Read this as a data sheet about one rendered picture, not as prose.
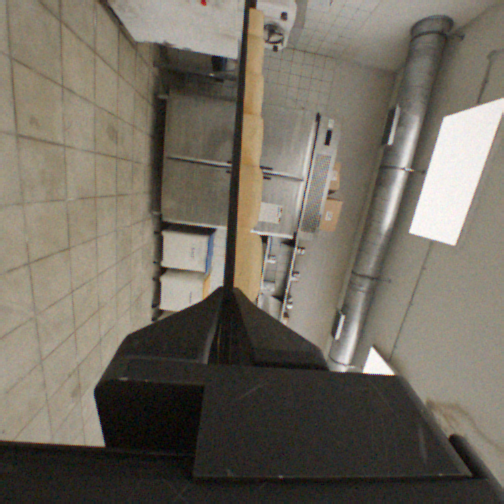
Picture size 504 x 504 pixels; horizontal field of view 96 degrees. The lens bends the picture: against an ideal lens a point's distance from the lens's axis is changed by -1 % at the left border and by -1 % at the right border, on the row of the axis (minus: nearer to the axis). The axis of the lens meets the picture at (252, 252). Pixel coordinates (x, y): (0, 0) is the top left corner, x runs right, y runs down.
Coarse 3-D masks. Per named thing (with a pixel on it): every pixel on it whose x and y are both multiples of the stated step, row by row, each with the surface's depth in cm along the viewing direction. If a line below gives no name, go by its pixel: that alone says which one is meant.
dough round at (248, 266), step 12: (240, 240) 15; (252, 240) 15; (240, 252) 14; (252, 252) 15; (240, 264) 14; (252, 264) 14; (240, 276) 14; (252, 276) 14; (240, 288) 15; (252, 288) 15; (252, 300) 16
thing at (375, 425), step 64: (192, 320) 7; (128, 384) 4; (192, 384) 5; (256, 384) 5; (320, 384) 5; (384, 384) 5; (192, 448) 6; (256, 448) 4; (320, 448) 4; (384, 448) 4; (448, 448) 4
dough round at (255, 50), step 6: (252, 36) 23; (258, 36) 23; (252, 42) 22; (258, 42) 22; (264, 42) 23; (252, 48) 22; (258, 48) 22; (252, 54) 23; (258, 54) 23; (252, 60) 23; (258, 60) 23; (246, 66) 23; (252, 66) 23; (258, 66) 23; (258, 72) 23
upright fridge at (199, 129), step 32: (160, 96) 244; (192, 96) 237; (224, 96) 239; (192, 128) 245; (224, 128) 247; (288, 128) 250; (320, 128) 257; (192, 160) 254; (224, 160) 255; (288, 160) 259; (320, 160) 266; (192, 192) 262; (224, 192) 265; (288, 192) 268; (320, 192) 276; (192, 224) 272; (224, 224) 274; (288, 224) 278; (320, 224) 286
